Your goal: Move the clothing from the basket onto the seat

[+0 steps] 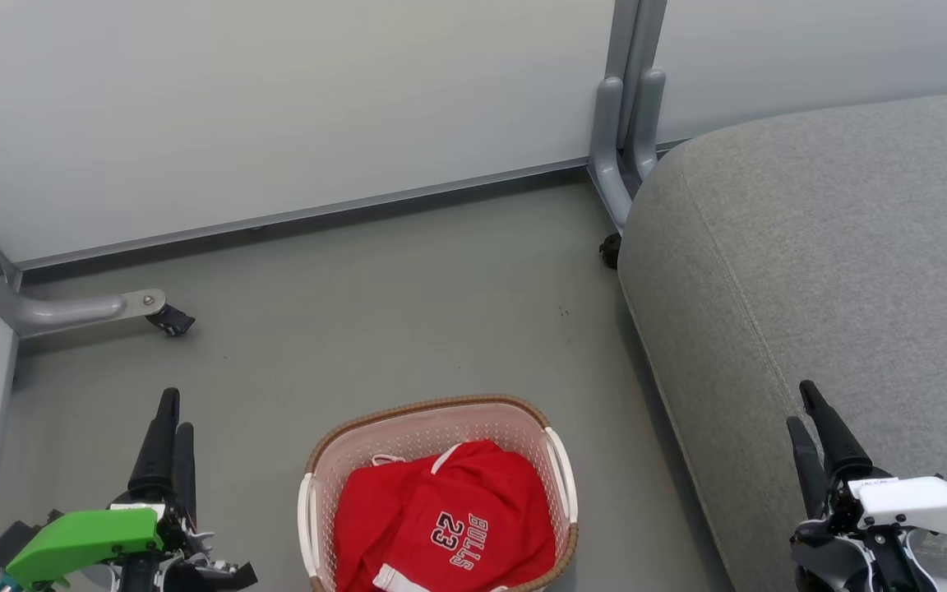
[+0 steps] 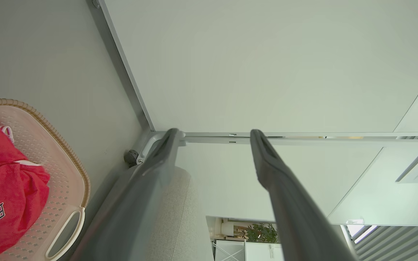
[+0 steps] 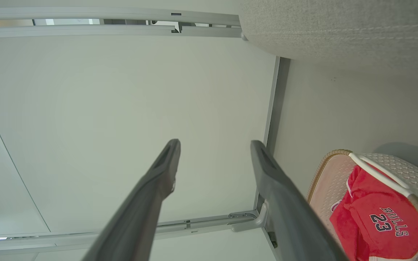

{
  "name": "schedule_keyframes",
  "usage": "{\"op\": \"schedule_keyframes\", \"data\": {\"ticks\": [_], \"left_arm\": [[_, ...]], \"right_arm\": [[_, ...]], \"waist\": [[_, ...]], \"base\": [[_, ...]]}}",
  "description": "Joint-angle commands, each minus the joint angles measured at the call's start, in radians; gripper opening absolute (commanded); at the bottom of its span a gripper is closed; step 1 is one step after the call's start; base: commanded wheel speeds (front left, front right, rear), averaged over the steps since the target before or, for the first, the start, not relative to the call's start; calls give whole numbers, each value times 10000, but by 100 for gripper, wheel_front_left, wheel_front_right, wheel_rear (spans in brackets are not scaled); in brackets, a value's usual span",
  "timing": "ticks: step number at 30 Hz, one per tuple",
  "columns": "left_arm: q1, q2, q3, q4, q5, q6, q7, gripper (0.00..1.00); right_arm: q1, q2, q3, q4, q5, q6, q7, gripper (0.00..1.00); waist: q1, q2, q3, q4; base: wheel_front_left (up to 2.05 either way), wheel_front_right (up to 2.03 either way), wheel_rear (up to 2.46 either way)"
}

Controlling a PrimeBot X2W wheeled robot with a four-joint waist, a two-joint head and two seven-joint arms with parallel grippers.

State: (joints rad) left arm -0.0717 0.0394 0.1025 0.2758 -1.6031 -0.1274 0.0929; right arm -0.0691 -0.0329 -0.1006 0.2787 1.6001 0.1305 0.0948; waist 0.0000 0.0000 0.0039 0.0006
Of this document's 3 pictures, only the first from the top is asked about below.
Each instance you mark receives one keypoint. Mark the grey curved partition foot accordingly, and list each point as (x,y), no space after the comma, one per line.
(54,311)

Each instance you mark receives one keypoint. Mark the plain red garment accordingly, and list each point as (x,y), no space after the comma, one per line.
(358,518)

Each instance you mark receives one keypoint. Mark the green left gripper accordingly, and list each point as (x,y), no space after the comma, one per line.
(79,538)

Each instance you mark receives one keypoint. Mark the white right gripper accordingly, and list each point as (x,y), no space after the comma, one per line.
(926,501)

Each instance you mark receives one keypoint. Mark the red Bulls 23 jersey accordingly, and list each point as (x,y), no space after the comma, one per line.
(482,501)

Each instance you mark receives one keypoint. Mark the grey fabric sofa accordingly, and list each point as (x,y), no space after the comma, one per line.
(835,263)

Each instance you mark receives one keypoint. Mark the pink perforated laundry basket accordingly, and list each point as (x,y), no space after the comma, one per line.
(416,427)

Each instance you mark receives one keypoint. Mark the grey upright partition post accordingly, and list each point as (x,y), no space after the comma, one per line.
(630,99)

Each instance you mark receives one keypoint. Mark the black caster wheel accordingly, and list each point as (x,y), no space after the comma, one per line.
(610,250)
(171,321)

